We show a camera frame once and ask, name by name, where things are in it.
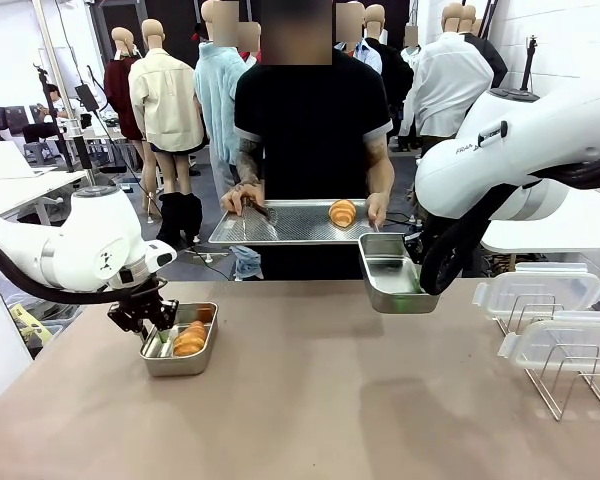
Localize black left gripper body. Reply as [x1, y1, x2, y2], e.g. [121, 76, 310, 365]
[114, 278, 169, 321]

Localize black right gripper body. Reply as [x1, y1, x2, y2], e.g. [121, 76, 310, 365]
[403, 230, 427, 266]

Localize rectangular steel container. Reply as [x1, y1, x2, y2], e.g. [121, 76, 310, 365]
[357, 232, 442, 316]
[139, 301, 220, 378]

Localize golden croissant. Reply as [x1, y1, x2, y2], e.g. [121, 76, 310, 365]
[172, 319, 209, 358]
[327, 198, 358, 229]

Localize perforated steel tray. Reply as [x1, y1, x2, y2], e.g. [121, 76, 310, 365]
[208, 198, 382, 247]

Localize steel serving tongs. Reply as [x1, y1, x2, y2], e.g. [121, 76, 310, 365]
[239, 196, 280, 227]

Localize clear plastic latch lid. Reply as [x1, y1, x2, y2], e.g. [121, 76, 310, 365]
[471, 261, 600, 322]
[496, 310, 600, 372]

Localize person's left forearm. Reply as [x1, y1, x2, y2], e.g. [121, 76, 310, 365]
[363, 143, 397, 197]

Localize tattooed right forearm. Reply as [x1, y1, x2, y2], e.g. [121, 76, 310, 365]
[234, 135, 267, 190]

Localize person's left hand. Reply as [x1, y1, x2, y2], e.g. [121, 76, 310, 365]
[365, 191, 391, 226]

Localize person's right hand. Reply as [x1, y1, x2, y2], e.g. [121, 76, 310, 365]
[220, 181, 267, 218]

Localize white floor stand base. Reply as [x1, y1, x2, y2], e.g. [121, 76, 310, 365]
[189, 249, 229, 264]

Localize clear plastic storage bin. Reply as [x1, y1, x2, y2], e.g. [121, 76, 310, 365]
[8, 301, 84, 352]

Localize yellow plastic object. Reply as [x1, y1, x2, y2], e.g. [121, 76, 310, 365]
[9, 303, 44, 347]

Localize slanted silver metal pole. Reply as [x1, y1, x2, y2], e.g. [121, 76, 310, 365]
[31, 0, 101, 189]

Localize white side table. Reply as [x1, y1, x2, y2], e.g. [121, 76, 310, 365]
[479, 186, 600, 255]

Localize person in black t-shirt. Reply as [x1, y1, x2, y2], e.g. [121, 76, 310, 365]
[233, 0, 394, 281]

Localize white office desk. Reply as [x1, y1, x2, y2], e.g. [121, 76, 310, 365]
[0, 141, 89, 222]

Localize mannequin in white shirt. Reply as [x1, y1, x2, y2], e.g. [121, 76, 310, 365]
[399, 2, 496, 152]

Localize thin black light stand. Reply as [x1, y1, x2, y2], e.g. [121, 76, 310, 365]
[33, 62, 77, 174]

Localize mannequin in black jacket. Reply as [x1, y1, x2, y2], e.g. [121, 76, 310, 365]
[363, 3, 415, 151]

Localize mannequin in blue shirt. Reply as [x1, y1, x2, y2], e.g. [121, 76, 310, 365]
[332, 2, 384, 74]

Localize mannequin in black coat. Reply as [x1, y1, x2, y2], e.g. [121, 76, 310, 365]
[459, 4, 509, 97]

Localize black tilted screen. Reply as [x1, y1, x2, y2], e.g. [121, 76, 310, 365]
[74, 83, 101, 114]

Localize mannequin in cream shirt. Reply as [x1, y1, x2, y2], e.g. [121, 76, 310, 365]
[128, 18, 207, 246]

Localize mannequin in maroon top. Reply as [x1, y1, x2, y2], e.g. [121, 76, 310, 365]
[103, 26, 157, 214]

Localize mannequin in blue fleece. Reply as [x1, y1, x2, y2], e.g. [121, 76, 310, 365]
[193, 0, 264, 281]

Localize seated person in white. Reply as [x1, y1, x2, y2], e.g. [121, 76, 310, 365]
[39, 83, 79, 124]

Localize black tripod stand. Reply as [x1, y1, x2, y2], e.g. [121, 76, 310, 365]
[517, 34, 541, 97]

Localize mannequin in red top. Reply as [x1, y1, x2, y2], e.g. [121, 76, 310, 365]
[237, 21, 262, 69]

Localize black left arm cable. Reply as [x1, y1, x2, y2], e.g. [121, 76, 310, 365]
[0, 231, 169, 307]

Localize steel wire rack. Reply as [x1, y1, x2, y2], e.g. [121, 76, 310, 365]
[494, 294, 600, 422]

